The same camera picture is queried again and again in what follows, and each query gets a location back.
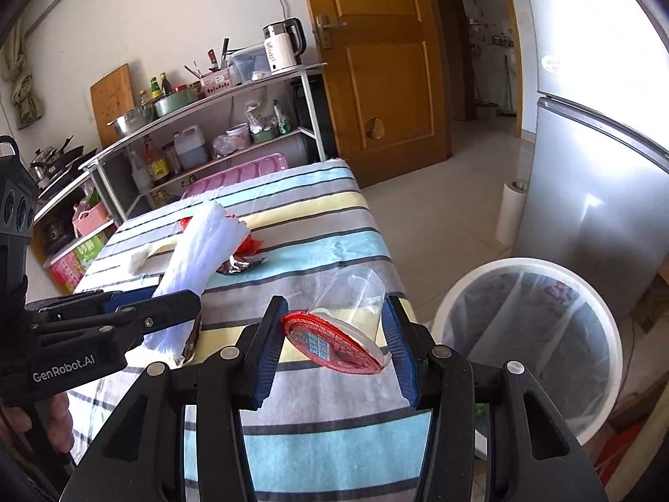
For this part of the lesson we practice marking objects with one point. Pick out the silver foil wrapper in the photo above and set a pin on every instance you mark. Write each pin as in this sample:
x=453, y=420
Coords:
x=240, y=265

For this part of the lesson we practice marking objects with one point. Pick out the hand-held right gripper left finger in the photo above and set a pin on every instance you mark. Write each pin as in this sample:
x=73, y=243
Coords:
x=261, y=355

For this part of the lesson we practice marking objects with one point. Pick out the white tissue piece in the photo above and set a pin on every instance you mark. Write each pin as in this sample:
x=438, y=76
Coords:
x=138, y=261

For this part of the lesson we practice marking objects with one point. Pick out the steel bowl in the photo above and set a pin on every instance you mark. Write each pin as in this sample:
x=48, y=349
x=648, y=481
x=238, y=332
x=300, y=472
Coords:
x=130, y=123

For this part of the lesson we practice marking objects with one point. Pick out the white lid jar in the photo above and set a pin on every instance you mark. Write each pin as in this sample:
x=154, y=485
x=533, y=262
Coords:
x=238, y=135

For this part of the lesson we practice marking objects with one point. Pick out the white paper roll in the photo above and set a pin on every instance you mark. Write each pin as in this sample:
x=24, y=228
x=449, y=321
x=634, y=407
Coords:
x=511, y=214

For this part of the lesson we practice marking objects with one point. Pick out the steel pot with lid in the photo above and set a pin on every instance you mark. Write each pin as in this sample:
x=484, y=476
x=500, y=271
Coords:
x=42, y=163

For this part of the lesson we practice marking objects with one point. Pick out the pink utensil basket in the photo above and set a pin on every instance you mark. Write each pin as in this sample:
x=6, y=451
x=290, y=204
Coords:
x=217, y=83

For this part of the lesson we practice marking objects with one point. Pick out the broom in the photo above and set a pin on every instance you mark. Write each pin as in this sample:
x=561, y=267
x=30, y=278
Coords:
x=508, y=102

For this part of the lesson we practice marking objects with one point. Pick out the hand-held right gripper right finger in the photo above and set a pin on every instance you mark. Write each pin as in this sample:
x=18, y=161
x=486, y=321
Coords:
x=405, y=361

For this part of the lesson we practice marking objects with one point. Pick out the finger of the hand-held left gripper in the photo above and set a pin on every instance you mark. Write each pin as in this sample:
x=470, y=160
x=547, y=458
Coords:
x=167, y=307
x=125, y=300

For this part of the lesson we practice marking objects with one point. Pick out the red paper bag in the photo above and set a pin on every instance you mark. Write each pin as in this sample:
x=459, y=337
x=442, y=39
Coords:
x=622, y=442

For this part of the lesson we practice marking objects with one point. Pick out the white rim trash bin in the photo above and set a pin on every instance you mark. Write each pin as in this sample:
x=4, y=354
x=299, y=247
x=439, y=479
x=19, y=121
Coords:
x=522, y=264

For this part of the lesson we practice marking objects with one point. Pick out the beige hanging cloth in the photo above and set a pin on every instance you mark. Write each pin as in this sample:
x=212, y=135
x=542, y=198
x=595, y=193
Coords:
x=18, y=78

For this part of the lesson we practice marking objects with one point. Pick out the person's left hand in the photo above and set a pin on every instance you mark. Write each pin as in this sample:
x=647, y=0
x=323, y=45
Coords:
x=57, y=418

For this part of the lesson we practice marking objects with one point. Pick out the white electric kettle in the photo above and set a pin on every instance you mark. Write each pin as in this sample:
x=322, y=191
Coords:
x=282, y=47

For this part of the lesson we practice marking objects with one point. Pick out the pink storage basket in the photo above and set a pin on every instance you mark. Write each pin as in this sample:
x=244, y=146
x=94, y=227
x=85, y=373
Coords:
x=91, y=218

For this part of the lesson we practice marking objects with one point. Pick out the knotted food bags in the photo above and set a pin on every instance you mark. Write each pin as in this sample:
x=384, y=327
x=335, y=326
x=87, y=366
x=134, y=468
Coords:
x=269, y=120

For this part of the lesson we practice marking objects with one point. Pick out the oil jug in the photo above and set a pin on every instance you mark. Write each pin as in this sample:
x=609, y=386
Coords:
x=191, y=149

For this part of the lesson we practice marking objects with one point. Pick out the wooden cutting board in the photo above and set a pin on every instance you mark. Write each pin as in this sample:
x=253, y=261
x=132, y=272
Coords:
x=112, y=104

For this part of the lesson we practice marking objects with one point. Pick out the wooden door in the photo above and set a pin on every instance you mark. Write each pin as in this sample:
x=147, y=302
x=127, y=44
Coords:
x=376, y=89

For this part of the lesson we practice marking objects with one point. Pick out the red snack wrapper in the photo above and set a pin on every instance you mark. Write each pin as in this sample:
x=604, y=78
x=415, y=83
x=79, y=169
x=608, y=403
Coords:
x=252, y=244

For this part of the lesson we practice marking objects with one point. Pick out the colourful printed carton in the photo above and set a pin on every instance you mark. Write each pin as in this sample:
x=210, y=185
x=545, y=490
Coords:
x=73, y=264

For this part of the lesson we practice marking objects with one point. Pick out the metal shelf rack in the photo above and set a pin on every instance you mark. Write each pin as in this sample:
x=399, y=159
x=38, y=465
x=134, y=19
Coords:
x=313, y=115

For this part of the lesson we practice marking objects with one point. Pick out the brown door frame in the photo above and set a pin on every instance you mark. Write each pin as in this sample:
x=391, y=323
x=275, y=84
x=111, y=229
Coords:
x=444, y=63

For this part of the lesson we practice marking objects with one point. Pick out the clear cup red lid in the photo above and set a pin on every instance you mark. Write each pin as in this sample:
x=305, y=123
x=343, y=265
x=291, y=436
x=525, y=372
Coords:
x=324, y=340

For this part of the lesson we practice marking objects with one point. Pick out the clear storage box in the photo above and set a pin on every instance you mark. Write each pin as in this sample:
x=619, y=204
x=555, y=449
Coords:
x=250, y=65

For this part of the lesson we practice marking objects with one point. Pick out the striped blanket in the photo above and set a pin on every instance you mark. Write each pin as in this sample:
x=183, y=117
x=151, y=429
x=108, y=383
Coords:
x=324, y=219

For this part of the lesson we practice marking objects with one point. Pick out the white plastic bag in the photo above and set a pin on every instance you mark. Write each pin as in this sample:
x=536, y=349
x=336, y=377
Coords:
x=198, y=251

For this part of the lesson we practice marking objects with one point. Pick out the green pot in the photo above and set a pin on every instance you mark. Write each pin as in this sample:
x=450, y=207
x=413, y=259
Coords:
x=175, y=103

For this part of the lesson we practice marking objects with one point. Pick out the black frying pan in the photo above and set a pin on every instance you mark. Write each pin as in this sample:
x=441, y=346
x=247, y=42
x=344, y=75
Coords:
x=65, y=151

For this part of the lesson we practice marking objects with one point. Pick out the dark foil wrapper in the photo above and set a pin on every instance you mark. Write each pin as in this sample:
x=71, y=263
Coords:
x=191, y=340

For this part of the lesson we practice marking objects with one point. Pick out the pink plastic tray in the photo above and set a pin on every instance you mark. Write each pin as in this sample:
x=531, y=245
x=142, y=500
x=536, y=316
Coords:
x=235, y=175

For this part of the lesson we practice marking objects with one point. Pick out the silver refrigerator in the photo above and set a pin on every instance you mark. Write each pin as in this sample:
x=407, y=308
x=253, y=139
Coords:
x=601, y=167

